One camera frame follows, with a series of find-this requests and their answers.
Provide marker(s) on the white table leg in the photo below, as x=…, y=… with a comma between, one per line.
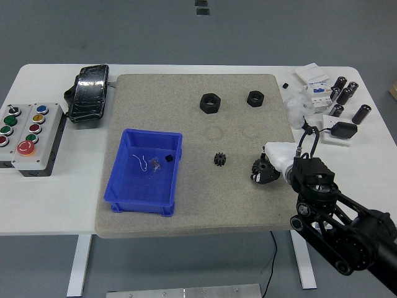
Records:
x=79, y=264
x=305, y=264

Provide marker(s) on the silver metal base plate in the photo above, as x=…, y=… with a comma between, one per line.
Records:
x=183, y=291

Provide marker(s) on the small black hex nut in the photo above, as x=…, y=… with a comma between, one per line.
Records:
x=255, y=98

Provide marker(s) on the white wall switch plate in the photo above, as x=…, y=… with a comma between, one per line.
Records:
x=311, y=74

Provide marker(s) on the blue plastic box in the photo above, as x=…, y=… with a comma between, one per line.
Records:
x=139, y=189

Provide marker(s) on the black floor plate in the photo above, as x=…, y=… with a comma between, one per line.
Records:
x=201, y=2
x=203, y=11

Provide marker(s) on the grey-brown mat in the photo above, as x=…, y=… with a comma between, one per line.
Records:
x=192, y=198

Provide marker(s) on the large black hex nut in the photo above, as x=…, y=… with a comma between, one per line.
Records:
x=210, y=103

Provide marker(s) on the small black spur gear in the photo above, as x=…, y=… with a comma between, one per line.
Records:
x=221, y=159

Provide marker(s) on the black plastic-wrapped device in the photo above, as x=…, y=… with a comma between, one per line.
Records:
x=88, y=93

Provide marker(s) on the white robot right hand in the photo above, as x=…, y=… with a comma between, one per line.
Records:
x=279, y=152

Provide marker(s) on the white circuit breaker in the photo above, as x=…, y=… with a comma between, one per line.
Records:
x=319, y=97

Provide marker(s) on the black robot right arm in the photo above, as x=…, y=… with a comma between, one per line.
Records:
x=344, y=236

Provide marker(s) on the grey box with selector switch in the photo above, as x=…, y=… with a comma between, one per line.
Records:
x=10, y=124

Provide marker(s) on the dark cylindrical capacitor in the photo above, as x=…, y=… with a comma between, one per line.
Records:
x=345, y=96
x=361, y=114
x=339, y=83
x=337, y=110
x=353, y=87
x=334, y=93

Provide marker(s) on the brown cardboard piece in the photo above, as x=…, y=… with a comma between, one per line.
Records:
x=394, y=89

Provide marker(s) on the crumpled clear plastic bag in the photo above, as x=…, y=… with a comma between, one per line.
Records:
x=296, y=108

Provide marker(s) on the grey box with emergency stop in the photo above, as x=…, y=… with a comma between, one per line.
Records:
x=37, y=136

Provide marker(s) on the small pile of screws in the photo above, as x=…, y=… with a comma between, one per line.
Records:
x=155, y=164

